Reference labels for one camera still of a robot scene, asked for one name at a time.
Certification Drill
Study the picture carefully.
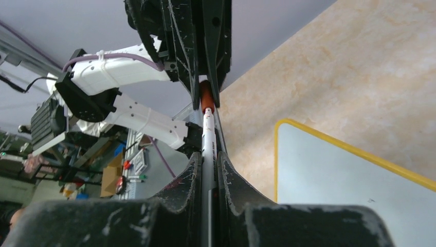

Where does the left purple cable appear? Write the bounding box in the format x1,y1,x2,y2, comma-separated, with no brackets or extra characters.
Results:
62,52,165,73

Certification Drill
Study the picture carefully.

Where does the red marker cap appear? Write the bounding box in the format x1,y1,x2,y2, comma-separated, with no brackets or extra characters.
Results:
199,80,215,114

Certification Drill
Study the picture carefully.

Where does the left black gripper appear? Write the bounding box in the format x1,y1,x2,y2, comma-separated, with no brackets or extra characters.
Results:
124,0,232,110

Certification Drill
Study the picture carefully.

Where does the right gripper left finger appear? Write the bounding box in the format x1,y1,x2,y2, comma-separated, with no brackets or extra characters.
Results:
4,152,202,246

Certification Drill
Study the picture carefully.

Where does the yellow-framed whiteboard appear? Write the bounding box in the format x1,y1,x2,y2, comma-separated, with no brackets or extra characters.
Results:
274,119,435,246

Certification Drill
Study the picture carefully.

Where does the red-capped whiteboard marker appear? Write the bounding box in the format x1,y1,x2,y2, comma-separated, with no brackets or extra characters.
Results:
201,108,217,246

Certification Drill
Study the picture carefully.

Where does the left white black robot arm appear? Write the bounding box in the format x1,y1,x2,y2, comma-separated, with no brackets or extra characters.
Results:
55,1,232,156

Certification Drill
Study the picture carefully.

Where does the cardboard box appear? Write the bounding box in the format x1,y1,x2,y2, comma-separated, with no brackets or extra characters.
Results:
100,153,123,198

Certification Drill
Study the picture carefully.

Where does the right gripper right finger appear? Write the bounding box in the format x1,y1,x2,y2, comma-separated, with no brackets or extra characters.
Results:
216,152,394,246

